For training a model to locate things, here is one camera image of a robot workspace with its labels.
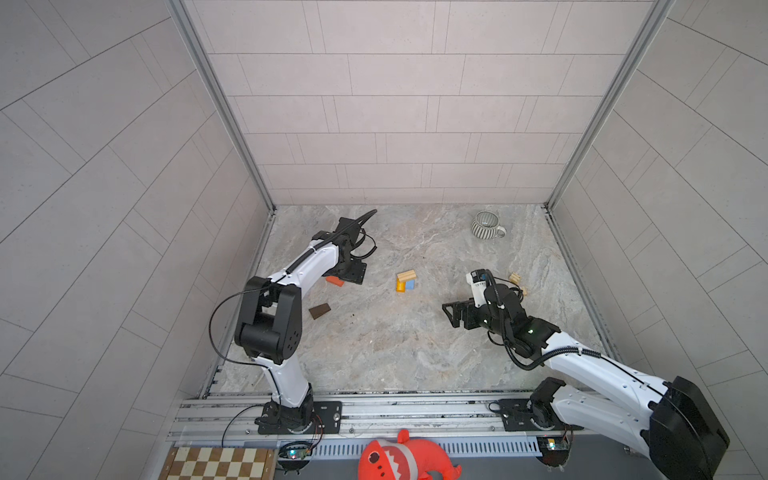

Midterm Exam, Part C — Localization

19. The red wooden block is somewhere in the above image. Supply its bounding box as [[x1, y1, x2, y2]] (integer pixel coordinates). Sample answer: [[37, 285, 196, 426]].
[[325, 276, 345, 287]]

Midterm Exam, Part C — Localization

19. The natural wood grooved block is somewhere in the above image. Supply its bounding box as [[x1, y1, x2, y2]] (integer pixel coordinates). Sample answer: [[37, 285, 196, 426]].
[[397, 270, 417, 282]]

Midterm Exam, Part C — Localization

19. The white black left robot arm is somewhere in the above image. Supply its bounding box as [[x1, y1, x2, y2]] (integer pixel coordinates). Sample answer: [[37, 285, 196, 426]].
[[234, 210, 377, 434]]

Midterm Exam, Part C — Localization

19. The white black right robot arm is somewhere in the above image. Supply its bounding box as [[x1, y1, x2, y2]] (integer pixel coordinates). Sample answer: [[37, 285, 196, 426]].
[[441, 278, 730, 479]]

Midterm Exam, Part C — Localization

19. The dark brown flat block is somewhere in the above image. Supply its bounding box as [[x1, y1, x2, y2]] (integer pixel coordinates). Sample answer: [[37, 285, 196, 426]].
[[309, 303, 331, 319]]

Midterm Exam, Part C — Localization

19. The striped ceramic mug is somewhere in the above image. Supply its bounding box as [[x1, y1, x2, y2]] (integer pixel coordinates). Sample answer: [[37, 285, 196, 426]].
[[471, 211, 507, 240]]

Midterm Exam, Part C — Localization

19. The right controller circuit board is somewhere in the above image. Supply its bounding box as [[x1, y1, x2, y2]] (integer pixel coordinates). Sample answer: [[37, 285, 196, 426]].
[[536, 436, 572, 469]]

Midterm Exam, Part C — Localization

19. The controller circuit board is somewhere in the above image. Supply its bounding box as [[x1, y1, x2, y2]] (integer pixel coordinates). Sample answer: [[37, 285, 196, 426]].
[[277, 441, 313, 472], [536, 436, 572, 469]]

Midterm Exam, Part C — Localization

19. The red shark plush toy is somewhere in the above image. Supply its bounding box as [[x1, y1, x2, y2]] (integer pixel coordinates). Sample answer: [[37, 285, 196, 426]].
[[357, 429, 462, 480]]

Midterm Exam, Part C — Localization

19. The left controller circuit board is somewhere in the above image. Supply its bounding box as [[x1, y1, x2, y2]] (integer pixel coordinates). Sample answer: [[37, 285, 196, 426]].
[[277, 441, 313, 472]]

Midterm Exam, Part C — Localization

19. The wooden chessboard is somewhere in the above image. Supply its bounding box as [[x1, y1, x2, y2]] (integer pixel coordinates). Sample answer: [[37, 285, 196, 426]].
[[159, 447, 277, 480]]

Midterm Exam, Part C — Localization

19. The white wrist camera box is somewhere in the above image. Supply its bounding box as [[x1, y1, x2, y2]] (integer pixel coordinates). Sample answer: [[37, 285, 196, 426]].
[[466, 269, 495, 308]]

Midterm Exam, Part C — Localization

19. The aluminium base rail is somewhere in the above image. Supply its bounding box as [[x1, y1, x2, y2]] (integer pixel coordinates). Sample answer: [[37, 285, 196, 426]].
[[167, 392, 667, 448]]

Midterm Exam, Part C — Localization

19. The aluminium corner post left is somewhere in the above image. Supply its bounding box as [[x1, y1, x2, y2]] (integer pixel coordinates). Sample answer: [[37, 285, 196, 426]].
[[166, 0, 277, 212]]

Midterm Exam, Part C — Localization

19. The aluminium corner post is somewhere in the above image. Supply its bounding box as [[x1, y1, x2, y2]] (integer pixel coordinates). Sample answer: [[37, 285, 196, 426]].
[[545, 0, 675, 213], [166, 0, 277, 212]]

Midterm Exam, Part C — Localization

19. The aluminium corner post right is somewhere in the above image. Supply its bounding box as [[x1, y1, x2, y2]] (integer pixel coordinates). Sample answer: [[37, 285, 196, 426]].
[[545, 0, 675, 213]]

